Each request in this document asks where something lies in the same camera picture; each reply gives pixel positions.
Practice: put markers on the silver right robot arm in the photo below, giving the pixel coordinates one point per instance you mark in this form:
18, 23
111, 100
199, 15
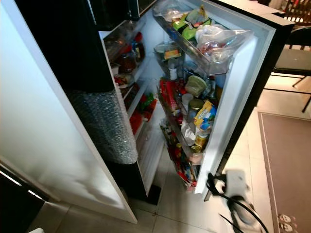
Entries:
243, 213

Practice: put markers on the black fridge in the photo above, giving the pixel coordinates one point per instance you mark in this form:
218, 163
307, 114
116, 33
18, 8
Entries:
68, 48

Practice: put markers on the fridge door with bins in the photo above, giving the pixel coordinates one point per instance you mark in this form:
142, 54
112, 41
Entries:
238, 97

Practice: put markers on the black glossy cabinet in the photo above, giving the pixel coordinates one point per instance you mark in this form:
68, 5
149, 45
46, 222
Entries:
19, 204

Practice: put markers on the bubble wrap sheet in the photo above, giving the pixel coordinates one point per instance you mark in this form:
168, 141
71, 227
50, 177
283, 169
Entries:
107, 126

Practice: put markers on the red green snack packet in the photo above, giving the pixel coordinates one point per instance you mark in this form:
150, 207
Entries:
143, 109

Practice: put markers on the jar with yellow label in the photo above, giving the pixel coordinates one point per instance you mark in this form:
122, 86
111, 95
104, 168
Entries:
171, 52

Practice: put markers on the gold lidded jar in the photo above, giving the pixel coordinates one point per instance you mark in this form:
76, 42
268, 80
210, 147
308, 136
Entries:
195, 108

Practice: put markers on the green lidded container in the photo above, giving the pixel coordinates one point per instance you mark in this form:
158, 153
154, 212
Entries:
196, 86

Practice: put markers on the yellow blue biscuit pack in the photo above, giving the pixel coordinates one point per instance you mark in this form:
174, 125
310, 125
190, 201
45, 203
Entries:
205, 115

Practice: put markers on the clear plastic door bin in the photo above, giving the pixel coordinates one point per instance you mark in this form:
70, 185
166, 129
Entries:
209, 58

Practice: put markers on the white plastic bag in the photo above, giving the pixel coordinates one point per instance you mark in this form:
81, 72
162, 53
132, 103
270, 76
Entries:
223, 39

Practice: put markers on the plain brown floor mat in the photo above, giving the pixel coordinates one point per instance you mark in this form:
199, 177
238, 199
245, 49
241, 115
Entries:
289, 165

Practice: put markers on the black chair grey seat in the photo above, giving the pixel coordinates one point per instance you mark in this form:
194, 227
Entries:
294, 60

